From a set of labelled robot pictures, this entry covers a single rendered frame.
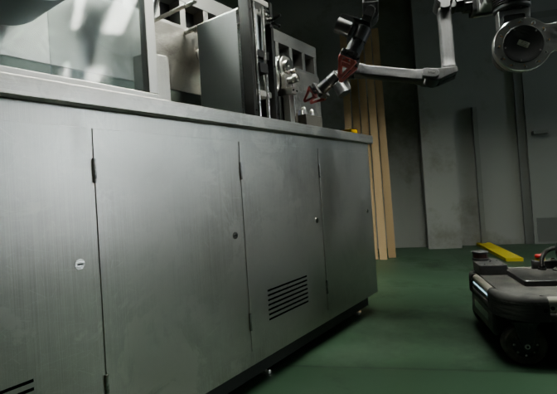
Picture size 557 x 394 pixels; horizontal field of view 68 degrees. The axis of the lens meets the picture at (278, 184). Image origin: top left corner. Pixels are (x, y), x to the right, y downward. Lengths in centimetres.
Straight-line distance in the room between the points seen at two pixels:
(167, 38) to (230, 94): 41
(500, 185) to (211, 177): 361
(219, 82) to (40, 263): 119
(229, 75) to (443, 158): 280
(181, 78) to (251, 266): 103
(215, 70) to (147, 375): 128
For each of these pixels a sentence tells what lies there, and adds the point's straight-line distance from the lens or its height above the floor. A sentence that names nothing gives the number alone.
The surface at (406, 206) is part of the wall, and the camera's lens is 436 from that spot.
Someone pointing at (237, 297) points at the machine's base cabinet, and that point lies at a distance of 132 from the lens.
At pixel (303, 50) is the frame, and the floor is 160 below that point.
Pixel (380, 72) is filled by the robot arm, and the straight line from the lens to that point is 201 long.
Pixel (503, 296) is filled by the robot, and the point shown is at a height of 24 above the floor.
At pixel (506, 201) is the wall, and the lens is 453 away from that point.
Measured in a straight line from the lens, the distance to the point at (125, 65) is 117.
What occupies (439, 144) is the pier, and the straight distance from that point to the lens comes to 426.
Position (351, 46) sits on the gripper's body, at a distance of 159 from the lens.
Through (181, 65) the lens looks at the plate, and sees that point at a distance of 205.
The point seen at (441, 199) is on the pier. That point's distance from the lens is 424.
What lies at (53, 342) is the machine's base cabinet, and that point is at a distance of 100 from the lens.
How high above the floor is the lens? 65
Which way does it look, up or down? 1 degrees up
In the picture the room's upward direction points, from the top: 4 degrees counter-clockwise
